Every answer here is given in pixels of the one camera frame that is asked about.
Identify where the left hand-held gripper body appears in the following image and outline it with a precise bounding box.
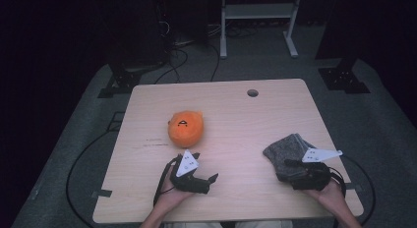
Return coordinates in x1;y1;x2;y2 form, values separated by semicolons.
168;149;211;195

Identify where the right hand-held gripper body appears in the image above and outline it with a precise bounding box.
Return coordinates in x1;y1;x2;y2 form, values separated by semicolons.
290;147;344;192

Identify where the grey knitted sock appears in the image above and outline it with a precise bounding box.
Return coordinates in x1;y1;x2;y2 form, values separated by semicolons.
262;133;318;184

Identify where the orange plush toy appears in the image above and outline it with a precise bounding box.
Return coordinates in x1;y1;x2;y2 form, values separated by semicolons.
167;110;206;149

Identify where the person's left hand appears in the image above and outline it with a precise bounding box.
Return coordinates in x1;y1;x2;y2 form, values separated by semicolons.
159;172;195;207

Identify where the person's right hand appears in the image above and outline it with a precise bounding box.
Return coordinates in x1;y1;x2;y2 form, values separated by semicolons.
303;179;346;206

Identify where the grey tape strip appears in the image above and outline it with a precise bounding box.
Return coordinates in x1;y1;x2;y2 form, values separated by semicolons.
90;189;113;200
344;182;364;193

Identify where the black stand with flat base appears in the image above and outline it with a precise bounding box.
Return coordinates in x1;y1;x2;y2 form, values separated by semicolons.
314;30;372;95

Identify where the black stand with angled base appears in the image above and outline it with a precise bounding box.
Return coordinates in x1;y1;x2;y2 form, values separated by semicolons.
96;40;166;99

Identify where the white metal stand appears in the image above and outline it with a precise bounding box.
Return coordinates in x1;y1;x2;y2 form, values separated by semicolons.
218;0;304;60

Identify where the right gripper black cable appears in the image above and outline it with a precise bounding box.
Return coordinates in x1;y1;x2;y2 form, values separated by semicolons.
328;166;348;199

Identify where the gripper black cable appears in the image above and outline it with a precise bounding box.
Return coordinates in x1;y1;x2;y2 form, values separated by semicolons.
328;166;348;199
152;154;182;208

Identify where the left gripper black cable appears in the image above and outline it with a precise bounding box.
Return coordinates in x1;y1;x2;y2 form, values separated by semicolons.
152;154;182;208

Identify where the long black floor cable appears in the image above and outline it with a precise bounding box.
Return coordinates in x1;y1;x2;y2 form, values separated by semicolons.
65;129;114;228
340;154;378;228

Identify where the looped black cable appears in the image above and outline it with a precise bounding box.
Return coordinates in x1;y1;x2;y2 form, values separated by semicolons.
153;46;190;86

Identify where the thin black cable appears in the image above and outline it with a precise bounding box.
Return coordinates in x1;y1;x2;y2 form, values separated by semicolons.
208;43;221;83

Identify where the bundle of dark cables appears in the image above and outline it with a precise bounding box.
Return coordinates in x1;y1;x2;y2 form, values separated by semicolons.
208;23;264;39

